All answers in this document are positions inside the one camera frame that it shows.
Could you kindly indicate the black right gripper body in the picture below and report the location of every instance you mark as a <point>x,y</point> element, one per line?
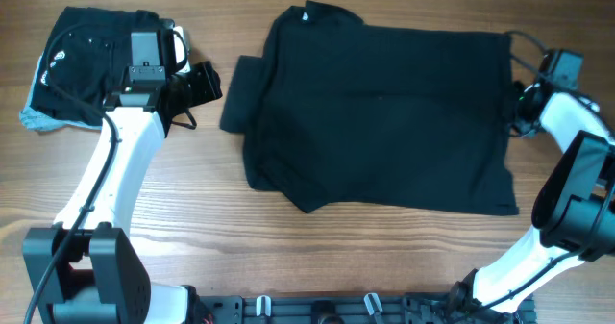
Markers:
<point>524,118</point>

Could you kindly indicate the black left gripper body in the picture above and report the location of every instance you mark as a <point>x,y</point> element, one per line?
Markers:
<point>198,87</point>

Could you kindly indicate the black t-shirt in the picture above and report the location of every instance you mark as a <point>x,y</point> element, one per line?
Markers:
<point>337,110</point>

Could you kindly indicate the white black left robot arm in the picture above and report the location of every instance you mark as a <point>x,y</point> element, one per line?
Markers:
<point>83,268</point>

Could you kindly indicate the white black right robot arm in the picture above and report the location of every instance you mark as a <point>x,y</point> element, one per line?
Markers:
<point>572,219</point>

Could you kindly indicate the folded black polo shirt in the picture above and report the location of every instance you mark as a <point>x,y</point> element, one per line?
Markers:
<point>87,54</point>

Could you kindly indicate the folded light blue jeans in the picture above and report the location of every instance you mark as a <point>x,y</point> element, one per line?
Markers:
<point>34,120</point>

